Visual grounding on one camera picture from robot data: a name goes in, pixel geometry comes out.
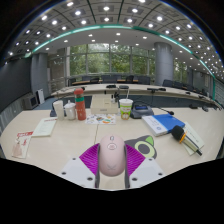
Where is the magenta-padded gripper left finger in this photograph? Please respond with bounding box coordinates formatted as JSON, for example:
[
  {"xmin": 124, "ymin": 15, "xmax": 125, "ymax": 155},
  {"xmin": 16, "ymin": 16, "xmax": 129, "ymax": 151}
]
[{"xmin": 58, "ymin": 143, "xmax": 101, "ymax": 189}]

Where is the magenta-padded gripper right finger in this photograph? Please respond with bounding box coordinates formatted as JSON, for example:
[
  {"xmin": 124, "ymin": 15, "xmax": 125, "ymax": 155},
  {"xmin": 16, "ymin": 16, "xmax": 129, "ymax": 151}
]
[{"xmin": 123, "ymin": 143, "xmax": 167, "ymax": 190}]

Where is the pink computer mouse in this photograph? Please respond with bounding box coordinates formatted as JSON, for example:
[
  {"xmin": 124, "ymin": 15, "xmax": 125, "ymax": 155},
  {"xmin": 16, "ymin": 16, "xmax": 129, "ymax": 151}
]
[{"xmin": 98, "ymin": 133, "xmax": 127, "ymax": 177}]

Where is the cat-shaped grey green mouse pad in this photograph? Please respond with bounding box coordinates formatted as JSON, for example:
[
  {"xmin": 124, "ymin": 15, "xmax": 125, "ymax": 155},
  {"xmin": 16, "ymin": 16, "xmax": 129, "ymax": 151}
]
[{"xmin": 125, "ymin": 134, "xmax": 158, "ymax": 160}]

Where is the blue and white book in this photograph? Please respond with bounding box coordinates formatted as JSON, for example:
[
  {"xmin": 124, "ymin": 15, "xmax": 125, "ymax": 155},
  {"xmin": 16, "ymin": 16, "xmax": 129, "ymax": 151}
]
[{"xmin": 141, "ymin": 113, "xmax": 186, "ymax": 137}]

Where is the pale white booklet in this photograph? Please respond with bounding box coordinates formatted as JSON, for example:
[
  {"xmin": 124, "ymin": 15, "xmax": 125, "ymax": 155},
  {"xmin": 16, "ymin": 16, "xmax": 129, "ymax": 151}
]
[{"xmin": 31, "ymin": 116, "xmax": 58, "ymax": 138}]

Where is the colourful sticker sheet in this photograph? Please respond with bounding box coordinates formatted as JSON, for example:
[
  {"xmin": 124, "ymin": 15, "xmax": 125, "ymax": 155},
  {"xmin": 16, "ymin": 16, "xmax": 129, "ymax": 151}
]
[{"xmin": 84, "ymin": 113, "xmax": 118, "ymax": 126}]

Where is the grey conference microphone console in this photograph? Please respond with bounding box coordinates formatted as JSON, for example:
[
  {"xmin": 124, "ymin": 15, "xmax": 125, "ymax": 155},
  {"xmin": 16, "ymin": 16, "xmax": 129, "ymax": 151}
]
[{"xmin": 129, "ymin": 103, "xmax": 175, "ymax": 120}]

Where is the red and white leaflet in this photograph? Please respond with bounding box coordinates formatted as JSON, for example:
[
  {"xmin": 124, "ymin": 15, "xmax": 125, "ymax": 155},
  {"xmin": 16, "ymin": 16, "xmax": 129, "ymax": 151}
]
[{"xmin": 11, "ymin": 130, "xmax": 34, "ymax": 160}]

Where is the white lidded cup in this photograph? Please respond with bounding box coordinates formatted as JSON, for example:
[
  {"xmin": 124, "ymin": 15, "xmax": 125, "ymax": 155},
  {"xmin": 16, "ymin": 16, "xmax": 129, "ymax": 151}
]
[{"xmin": 63, "ymin": 99, "xmax": 77, "ymax": 121}]

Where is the white paper cup stack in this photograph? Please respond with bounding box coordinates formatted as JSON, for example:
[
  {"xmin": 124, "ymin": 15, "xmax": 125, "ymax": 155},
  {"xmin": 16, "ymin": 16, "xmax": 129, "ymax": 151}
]
[{"xmin": 52, "ymin": 99, "xmax": 66, "ymax": 121}]

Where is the paper cup with straw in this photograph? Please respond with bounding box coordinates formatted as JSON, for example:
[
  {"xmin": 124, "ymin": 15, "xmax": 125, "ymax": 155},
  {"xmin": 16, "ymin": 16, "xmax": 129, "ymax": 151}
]
[{"xmin": 118, "ymin": 98, "xmax": 134, "ymax": 121}]

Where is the red bottle with green band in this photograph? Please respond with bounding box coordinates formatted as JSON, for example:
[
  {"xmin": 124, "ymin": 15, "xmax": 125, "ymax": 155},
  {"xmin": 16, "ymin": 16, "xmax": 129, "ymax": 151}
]
[{"xmin": 73, "ymin": 87, "xmax": 87, "ymax": 121}]

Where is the beige cardboard box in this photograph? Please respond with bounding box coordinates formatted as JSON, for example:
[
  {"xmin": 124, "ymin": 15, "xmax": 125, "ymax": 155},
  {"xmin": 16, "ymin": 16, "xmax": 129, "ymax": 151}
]
[{"xmin": 89, "ymin": 94, "xmax": 120, "ymax": 115}]

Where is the white box appliance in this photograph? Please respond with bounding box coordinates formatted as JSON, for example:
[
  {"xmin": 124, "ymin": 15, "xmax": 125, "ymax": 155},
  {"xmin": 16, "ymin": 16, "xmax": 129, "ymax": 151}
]
[{"xmin": 22, "ymin": 94, "xmax": 39, "ymax": 110}]

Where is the group of dark office chairs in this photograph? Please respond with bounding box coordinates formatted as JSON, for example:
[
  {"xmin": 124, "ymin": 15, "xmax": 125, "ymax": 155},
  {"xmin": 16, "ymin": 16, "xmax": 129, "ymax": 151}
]
[{"xmin": 68, "ymin": 74, "xmax": 214, "ymax": 98}]

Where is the group of ceiling lights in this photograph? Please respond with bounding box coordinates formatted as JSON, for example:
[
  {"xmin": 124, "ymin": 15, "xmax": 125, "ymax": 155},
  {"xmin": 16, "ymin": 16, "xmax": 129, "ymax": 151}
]
[{"xmin": 6, "ymin": 0, "xmax": 224, "ymax": 73}]

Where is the black microphone with yellow ring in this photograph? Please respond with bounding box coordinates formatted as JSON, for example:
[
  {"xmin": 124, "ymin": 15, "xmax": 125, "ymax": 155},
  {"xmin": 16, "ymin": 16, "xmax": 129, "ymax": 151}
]
[{"xmin": 170, "ymin": 124, "xmax": 203, "ymax": 157}]

